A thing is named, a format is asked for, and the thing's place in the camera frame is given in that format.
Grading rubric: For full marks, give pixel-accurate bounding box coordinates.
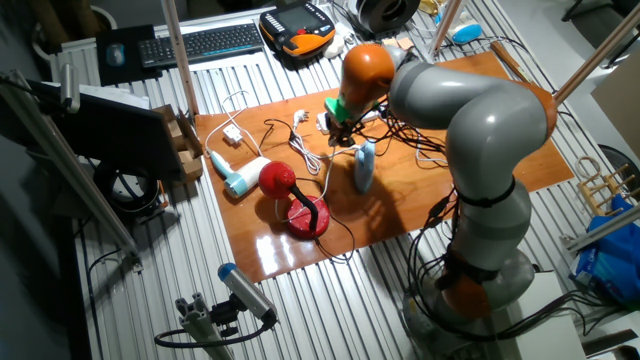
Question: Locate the black coiled cable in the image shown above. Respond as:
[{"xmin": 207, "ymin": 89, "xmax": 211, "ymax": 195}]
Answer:
[{"xmin": 92, "ymin": 162, "xmax": 169, "ymax": 224}]

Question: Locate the orange and black teach pendant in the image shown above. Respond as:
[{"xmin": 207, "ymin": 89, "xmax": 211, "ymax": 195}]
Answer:
[{"xmin": 258, "ymin": 1, "xmax": 337, "ymax": 59}]

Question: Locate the beige frame post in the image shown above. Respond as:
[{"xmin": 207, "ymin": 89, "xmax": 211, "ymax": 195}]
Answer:
[
  {"xmin": 429, "ymin": 0, "xmax": 464, "ymax": 55},
  {"xmin": 553, "ymin": 3, "xmax": 640, "ymax": 101},
  {"xmin": 159, "ymin": 0, "xmax": 201, "ymax": 120}
]

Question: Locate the light blue clothes iron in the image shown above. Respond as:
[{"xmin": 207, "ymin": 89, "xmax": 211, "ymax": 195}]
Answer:
[{"xmin": 353, "ymin": 139, "xmax": 377, "ymax": 195}]

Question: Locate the glossy wooden board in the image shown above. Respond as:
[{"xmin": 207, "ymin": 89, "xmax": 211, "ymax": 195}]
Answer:
[{"xmin": 193, "ymin": 49, "xmax": 576, "ymax": 285}]

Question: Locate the thin white power cord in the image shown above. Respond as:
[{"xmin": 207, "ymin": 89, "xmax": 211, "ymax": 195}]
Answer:
[{"xmin": 273, "ymin": 143, "xmax": 346, "ymax": 224}]

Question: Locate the short aluminium profile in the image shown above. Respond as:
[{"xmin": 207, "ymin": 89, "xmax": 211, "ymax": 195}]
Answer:
[{"xmin": 174, "ymin": 293, "xmax": 236, "ymax": 360}]

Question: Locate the white box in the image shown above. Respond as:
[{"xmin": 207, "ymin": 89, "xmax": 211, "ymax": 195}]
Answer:
[{"xmin": 499, "ymin": 272, "xmax": 589, "ymax": 360}]

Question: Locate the blue and white device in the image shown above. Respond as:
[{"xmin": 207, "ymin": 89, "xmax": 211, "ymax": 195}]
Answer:
[{"xmin": 447, "ymin": 12, "xmax": 484, "ymax": 45}]

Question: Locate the braided iron cord white plug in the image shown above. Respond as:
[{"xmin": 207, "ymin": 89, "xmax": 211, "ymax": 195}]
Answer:
[{"xmin": 288, "ymin": 108, "xmax": 361, "ymax": 176}]

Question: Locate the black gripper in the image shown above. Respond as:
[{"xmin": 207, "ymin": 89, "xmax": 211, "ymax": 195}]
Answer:
[{"xmin": 327, "ymin": 113, "xmax": 359, "ymax": 148}]

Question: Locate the black computer keyboard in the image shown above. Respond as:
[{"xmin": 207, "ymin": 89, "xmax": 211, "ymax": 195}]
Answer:
[{"xmin": 137, "ymin": 21, "xmax": 265, "ymax": 70}]

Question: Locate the white rounded plastic device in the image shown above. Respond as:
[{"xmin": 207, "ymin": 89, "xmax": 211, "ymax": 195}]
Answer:
[{"xmin": 322, "ymin": 33, "xmax": 346, "ymax": 60}]

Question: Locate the red desk lamp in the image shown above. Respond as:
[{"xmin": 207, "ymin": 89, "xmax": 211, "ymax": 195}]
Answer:
[{"xmin": 257, "ymin": 159, "xmax": 331, "ymax": 240}]

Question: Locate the green wrist flange ring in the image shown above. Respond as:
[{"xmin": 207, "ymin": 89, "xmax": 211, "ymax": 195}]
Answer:
[{"xmin": 323, "ymin": 95, "xmax": 354, "ymax": 125}]

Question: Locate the black cord with black plug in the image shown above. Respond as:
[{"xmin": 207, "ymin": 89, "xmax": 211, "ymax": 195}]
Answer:
[{"xmin": 258, "ymin": 116, "xmax": 357, "ymax": 265}]

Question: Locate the grey computer mouse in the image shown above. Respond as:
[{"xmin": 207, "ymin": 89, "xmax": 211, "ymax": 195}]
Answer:
[{"xmin": 105, "ymin": 42, "xmax": 126, "ymax": 68}]

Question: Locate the silver camera with blue cap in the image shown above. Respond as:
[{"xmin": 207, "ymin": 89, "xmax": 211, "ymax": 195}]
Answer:
[{"xmin": 217, "ymin": 262, "xmax": 279, "ymax": 324}]

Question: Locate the grey depth camera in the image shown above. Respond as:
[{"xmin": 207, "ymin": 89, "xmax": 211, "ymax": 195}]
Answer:
[{"xmin": 59, "ymin": 62, "xmax": 81, "ymax": 115}]

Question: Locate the blue plastic bag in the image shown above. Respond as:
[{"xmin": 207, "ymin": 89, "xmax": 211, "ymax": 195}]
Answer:
[{"xmin": 569, "ymin": 194, "xmax": 640, "ymax": 306}]

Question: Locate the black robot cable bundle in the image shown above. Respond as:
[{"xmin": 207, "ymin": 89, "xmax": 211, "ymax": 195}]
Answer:
[{"xmin": 349, "ymin": 54, "xmax": 616, "ymax": 341}]

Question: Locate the black mouse pad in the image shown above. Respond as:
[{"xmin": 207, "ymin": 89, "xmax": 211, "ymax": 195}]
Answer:
[{"xmin": 94, "ymin": 23, "xmax": 164, "ymax": 87}]

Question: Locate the white and blue hair dryer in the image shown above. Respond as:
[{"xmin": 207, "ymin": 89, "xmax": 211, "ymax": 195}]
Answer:
[{"xmin": 208, "ymin": 149, "xmax": 272, "ymax": 199}]

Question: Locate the wooden peg rack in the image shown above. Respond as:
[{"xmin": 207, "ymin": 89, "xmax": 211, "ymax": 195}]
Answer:
[{"xmin": 577, "ymin": 163, "xmax": 640, "ymax": 217}]

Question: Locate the white power strip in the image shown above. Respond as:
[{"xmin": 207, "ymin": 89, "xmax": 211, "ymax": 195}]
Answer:
[{"xmin": 315, "ymin": 109, "xmax": 384, "ymax": 136}]

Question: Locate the black flat monitor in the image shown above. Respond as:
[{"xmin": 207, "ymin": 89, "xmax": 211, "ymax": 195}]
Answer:
[{"xmin": 27, "ymin": 78, "xmax": 189, "ymax": 184}]

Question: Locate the black filament spool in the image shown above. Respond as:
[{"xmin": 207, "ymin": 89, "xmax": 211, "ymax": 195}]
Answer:
[{"xmin": 349, "ymin": 0, "xmax": 422, "ymax": 41}]

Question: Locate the white cord square plug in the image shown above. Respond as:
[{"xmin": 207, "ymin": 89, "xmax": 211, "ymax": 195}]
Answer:
[{"xmin": 203, "ymin": 89, "xmax": 266, "ymax": 159}]

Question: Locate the long aluminium frame bar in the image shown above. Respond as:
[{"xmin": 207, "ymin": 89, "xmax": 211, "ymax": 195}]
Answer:
[{"xmin": 0, "ymin": 69, "xmax": 144, "ymax": 274}]

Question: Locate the brown wooden stick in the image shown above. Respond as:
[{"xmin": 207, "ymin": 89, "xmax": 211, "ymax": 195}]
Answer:
[{"xmin": 489, "ymin": 40, "xmax": 542, "ymax": 94}]

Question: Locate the black camera cable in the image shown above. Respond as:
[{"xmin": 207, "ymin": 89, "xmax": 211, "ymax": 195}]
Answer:
[{"xmin": 153, "ymin": 319, "xmax": 274, "ymax": 350}]

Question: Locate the grey power strip cord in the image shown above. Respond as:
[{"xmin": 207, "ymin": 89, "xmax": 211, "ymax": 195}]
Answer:
[{"xmin": 414, "ymin": 144, "xmax": 450, "ymax": 166}]

